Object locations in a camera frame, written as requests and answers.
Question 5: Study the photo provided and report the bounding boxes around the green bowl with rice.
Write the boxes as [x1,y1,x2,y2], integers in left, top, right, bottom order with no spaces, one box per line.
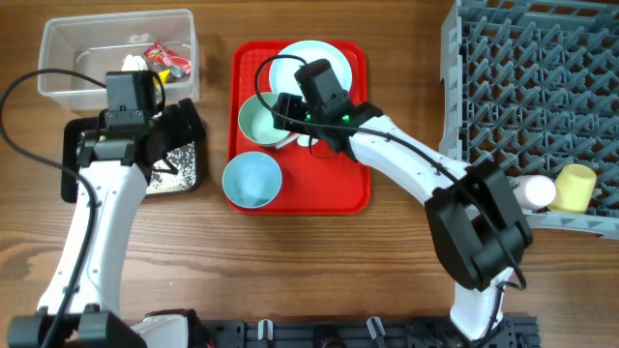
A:
[238,96,291,147]

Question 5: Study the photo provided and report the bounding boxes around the yellow snack wrapper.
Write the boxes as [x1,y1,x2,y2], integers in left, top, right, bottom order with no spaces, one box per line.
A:
[158,70,170,84]

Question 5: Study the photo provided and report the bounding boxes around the red snack wrapper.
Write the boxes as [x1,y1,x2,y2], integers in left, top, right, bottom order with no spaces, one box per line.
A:
[144,40,192,77]

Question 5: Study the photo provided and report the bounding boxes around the white tissue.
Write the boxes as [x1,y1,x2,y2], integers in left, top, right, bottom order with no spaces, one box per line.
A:
[121,55,148,72]

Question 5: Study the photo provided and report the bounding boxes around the light blue bowl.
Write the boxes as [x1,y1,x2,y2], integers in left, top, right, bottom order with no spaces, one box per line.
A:
[222,152,283,209]

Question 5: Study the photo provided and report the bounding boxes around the yellow plastic cup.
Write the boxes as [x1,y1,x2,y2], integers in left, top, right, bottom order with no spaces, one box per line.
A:
[548,163,597,214]

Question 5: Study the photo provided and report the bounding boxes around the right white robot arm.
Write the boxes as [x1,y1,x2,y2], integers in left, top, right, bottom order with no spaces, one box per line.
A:
[271,58,533,344]

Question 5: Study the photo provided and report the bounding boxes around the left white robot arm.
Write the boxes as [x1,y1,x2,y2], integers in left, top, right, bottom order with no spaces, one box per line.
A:
[7,71,211,347]

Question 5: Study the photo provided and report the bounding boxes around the grey dishwasher rack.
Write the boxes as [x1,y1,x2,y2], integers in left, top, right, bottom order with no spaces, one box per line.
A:
[439,0,618,239]

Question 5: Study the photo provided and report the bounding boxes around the light blue plate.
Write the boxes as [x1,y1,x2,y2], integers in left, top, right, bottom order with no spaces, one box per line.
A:
[269,40,353,96]

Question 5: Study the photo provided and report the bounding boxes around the spilled white rice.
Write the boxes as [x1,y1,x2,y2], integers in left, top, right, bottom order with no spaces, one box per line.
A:
[146,142,198,195]

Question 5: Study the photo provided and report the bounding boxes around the white plastic spoon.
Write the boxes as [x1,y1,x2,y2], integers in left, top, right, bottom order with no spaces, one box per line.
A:
[296,134,318,147]

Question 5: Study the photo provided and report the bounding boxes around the black bin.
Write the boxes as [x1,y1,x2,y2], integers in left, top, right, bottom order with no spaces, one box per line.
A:
[62,117,206,197]

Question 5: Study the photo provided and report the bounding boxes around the clear plastic bin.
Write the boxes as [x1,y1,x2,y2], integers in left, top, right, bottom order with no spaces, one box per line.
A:
[39,9,200,103]

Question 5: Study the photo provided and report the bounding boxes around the red plastic tray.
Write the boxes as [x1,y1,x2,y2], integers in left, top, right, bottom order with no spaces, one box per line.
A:
[227,41,371,215]

